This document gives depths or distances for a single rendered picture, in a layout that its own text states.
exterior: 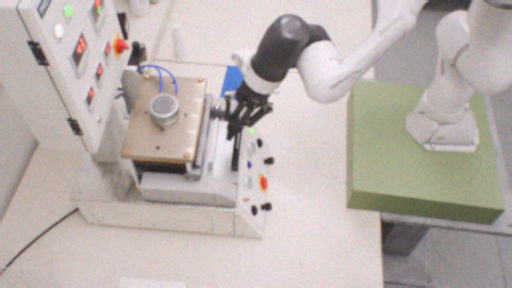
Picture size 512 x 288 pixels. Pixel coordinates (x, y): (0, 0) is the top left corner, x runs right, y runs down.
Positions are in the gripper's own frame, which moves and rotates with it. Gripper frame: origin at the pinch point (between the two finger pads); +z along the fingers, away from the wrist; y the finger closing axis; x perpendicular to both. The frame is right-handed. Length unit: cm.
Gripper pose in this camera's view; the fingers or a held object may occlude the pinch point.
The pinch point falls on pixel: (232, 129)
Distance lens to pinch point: 121.9
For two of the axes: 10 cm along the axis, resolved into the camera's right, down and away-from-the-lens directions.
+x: 1.0, -8.1, 5.8
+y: 9.4, 2.6, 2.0
